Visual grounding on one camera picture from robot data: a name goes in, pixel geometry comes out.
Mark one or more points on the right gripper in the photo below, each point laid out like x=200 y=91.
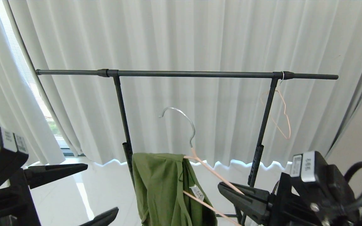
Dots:
x=287 y=207

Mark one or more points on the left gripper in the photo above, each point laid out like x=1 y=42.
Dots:
x=17 y=207

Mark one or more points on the pink clothes hanger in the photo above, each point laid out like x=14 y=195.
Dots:
x=285 y=121
x=214 y=173

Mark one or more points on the green garment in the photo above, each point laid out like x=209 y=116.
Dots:
x=159 y=188

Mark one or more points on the black clothes rack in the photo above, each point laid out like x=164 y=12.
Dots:
x=184 y=74

